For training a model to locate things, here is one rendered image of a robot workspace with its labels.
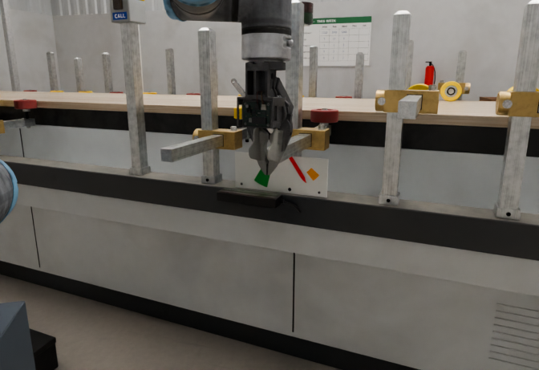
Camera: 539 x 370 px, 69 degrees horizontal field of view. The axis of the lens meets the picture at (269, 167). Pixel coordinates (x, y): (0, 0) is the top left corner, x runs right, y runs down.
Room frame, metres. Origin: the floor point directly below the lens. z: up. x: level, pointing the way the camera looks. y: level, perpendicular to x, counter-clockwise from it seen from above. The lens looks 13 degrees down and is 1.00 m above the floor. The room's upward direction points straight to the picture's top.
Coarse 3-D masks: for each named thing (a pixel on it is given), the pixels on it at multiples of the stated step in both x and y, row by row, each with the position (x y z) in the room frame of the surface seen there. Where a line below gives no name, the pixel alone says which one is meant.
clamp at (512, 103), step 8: (504, 96) 0.82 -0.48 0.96; (512, 96) 0.81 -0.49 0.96; (520, 96) 0.81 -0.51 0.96; (528, 96) 0.80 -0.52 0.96; (536, 96) 0.80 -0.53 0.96; (496, 104) 0.85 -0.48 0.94; (504, 104) 0.81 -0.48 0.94; (512, 104) 0.81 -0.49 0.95; (520, 104) 0.81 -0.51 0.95; (528, 104) 0.80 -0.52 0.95; (536, 104) 0.80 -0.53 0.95; (496, 112) 0.84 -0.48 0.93; (504, 112) 0.82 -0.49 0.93; (512, 112) 0.81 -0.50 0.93; (520, 112) 0.81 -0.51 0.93; (528, 112) 0.80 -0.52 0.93; (536, 112) 0.80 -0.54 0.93
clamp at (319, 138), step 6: (294, 132) 0.99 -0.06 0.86; (300, 132) 0.99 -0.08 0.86; (306, 132) 0.98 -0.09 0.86; (312, 132) 0.97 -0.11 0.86; (318, 132) 0.97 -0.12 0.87; (324, 132) 0.96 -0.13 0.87; (312, 138) 0.97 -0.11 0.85; (318, 138) 0.97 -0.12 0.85; (324, 138) 0.96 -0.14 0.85; (312, 144) 0.97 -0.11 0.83; (318, 144) 0.97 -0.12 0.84; (324, 144) 0.96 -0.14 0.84; (324, 150) 0.96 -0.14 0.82
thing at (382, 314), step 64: (64, 128) 1.61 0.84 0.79; (128, 128) 1.48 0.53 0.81; (192, 128) 1.37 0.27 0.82; (384, 128) 1.13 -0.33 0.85; (448, 128) 1.06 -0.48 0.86; (448, 192) 1.05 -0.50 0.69; (0, 256) 1.82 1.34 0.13; (64, 256) 1.64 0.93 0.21; (128, 256) 1.50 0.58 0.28; (192, 256) 1.38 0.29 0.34; (256, 256) 1.28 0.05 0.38; (192, 320) 1.42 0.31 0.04; (256, 320) 1.28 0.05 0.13; (320, 320) 1.19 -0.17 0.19; (384, 320) 1.11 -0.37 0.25; (448, 320) 1.04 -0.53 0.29; (512, 320) 0.98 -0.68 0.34
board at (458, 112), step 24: (0, 96) 2.00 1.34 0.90; (24, 96) 2.00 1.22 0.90; (48, 96) 2.00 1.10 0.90; (72, 96) 2.00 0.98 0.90; (96, 96) 2.00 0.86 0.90; (120, 96) 2.00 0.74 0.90; (144, 96) 2.00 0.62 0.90; (168, 96) 2.00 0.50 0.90; (192, 96) 2.00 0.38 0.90; (240, 96) 2.00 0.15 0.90; (360, 120) 1.15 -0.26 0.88; (384, 120) 1.12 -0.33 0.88; (408, 120) 1.10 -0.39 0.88; (432, 120) 1.07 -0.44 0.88; (456, 120) 1.05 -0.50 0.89; (480, 120) 1.03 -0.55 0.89; (504, 120) 1.01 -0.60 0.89
